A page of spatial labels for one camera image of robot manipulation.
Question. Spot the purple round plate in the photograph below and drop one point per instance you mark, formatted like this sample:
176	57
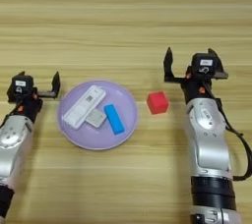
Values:
98	139

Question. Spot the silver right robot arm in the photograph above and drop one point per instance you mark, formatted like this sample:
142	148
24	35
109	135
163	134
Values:
210	156

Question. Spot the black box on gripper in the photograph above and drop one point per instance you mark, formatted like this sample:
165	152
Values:
22	84
205	63

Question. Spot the small grey square block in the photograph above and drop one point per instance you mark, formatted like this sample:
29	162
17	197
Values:
96	118

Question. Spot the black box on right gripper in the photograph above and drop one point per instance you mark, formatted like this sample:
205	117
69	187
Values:
205	63

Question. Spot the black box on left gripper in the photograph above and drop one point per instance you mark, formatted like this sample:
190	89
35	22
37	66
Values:
22	84

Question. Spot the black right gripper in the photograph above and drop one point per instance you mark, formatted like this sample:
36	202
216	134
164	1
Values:
197	88

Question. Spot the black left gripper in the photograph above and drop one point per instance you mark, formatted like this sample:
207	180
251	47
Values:
29	103

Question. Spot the red cube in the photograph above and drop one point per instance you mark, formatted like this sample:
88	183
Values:
158	102

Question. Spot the blue rectangular block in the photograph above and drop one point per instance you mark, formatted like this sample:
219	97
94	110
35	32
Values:
114	119

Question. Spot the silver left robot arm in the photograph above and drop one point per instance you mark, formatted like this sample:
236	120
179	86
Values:
13	149

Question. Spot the white long rectangular device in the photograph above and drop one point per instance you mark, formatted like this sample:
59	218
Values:
83	106

